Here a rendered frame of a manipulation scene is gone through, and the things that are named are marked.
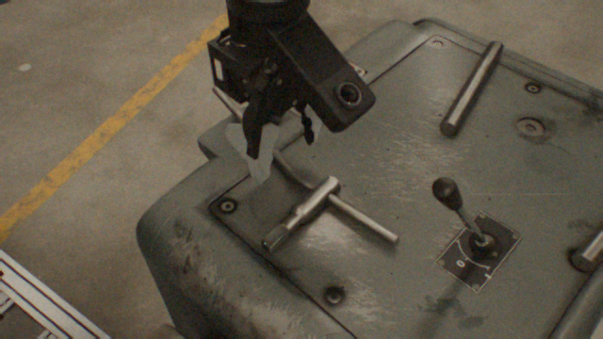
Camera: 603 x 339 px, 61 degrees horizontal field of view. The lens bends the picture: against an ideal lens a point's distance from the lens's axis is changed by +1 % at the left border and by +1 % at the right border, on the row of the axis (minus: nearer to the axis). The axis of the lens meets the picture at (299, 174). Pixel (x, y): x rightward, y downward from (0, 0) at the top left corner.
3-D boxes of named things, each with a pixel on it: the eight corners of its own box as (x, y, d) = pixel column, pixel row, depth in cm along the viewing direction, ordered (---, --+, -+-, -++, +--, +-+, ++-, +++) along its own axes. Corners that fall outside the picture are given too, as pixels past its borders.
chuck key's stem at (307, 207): (273, 259, 53) (341, 193, 58) (272, 247, 51) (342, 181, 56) (258, 247, 53) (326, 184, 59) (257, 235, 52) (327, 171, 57)
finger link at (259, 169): (232, 160, 57) (244, 88, 52) (268, 187, 55) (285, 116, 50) (211, 169, 55) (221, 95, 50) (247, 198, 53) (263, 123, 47)
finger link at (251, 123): (266, 143, 53) (283, 68, 48) (278, 152, 52) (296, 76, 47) (233, 156, 50) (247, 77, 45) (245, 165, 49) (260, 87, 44)
